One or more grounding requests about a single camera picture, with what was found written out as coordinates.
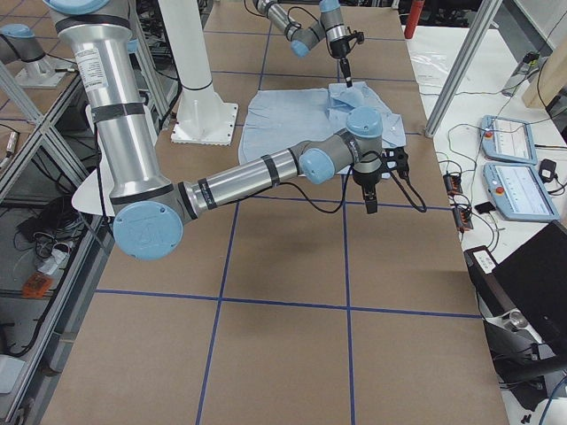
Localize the clear plastic bag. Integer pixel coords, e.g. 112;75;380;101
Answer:
409;51;452;96

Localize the black laptop computer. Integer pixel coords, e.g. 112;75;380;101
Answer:
464;220;566;352

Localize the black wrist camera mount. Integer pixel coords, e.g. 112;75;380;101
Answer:
347;27;365;49
382;147;409;180

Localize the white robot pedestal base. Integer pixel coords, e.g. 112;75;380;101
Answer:
159;0;238;145

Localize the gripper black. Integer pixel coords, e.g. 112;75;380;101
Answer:
329;36;353;86
353;169;382;214

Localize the white chair seat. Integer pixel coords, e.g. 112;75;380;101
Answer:
72;166;115;217

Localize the aluminium frame post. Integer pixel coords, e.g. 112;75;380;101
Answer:
424;0;502;138

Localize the black smartphone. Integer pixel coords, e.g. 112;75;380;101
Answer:
474;202;496;214

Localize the teach pendant tablet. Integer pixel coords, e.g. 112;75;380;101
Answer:
480;115;538;165
483;162;560;222

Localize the lower teach pendant tablet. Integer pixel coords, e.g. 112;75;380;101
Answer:
483;162;560;222

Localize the orange device under table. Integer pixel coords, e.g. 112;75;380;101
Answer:
22;272;52;299

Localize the light blue button-up shirt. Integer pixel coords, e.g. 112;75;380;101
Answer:
238;81;406;164

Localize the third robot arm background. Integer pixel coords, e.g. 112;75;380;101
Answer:
1;24;77;89

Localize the upper teach pendant tablet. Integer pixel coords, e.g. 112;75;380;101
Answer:
480;115;538;165

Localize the red cylinder bottle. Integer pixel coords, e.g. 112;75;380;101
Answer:
404;0;424;40

